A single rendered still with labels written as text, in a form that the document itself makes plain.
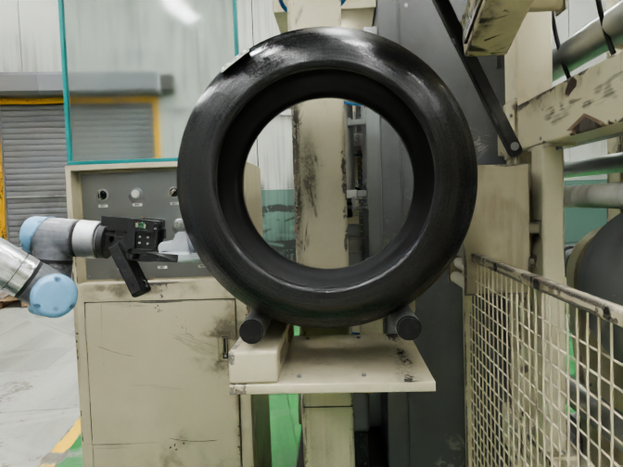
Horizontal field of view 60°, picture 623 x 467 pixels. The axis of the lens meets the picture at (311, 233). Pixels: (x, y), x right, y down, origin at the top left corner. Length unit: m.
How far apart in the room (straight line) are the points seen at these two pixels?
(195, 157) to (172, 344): 0.90
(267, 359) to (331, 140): 0.58
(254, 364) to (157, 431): 0.91
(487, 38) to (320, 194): 0.50
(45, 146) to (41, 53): 1.62
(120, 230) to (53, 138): 9.55
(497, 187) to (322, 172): 0.41
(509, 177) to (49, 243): 0.98
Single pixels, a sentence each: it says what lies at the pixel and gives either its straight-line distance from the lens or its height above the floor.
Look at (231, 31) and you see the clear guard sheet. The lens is 1.78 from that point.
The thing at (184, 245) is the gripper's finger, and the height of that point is 1.05.
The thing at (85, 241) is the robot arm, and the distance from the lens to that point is 1.14.
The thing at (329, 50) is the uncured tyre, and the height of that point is 1.39.
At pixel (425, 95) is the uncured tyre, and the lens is 0.98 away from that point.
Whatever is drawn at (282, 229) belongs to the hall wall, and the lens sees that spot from 9.97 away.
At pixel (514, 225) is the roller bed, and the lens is 1.32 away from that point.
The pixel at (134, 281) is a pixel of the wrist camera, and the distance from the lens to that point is 1.12.
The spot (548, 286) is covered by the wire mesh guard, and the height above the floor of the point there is 0.99.
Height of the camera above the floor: 1.13
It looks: 3 degrees down
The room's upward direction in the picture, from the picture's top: 2 degrees counter-clockwise
